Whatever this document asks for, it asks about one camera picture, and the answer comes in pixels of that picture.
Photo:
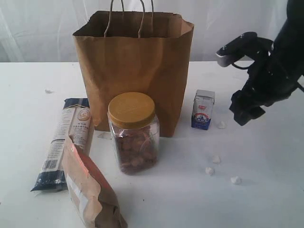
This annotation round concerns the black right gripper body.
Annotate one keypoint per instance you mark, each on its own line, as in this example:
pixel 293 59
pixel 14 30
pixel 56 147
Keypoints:
pixel 273 76

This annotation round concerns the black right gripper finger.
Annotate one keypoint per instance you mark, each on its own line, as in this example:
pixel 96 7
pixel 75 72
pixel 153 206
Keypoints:
pixel 252 113
pixel 240 116

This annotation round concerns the small white blue milk carton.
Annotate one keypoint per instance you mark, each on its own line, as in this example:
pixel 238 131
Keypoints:
pixel 202 109

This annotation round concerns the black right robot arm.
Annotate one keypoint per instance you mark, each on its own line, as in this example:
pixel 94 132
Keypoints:
pixel 293 30

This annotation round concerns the brown paper shopping bag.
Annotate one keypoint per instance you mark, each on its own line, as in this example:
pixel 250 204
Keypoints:
pixel 135 51

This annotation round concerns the white crumb near carton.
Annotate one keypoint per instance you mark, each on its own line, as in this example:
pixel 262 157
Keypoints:
pixel 221 125

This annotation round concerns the white crumb upper middle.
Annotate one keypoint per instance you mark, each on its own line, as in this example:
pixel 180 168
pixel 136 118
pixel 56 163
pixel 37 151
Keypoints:
pixel 216 159

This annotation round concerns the white crumb right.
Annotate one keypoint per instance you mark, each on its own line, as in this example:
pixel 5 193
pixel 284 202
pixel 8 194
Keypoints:
pixel 236 180

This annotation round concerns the white crumb lower middle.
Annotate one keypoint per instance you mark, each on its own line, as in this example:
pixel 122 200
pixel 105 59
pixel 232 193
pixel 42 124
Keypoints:
pixel 209 171

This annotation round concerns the clear jar yellow lid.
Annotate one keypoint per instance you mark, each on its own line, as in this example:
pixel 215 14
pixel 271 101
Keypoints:
pixel 134 128

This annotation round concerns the clear tape scrap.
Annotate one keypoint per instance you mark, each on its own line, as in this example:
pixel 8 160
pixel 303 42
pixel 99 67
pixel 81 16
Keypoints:
pixel 105 135

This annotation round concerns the dark blue noodle packet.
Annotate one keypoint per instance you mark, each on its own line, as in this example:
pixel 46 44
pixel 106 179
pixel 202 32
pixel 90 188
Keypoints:
pixel 76 122

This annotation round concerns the brown kraft paper pouch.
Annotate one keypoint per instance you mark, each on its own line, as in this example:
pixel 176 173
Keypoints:
pixel 90 192

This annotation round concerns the white backdrop curtain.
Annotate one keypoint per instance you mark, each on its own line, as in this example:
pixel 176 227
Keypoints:
pixel 41 30

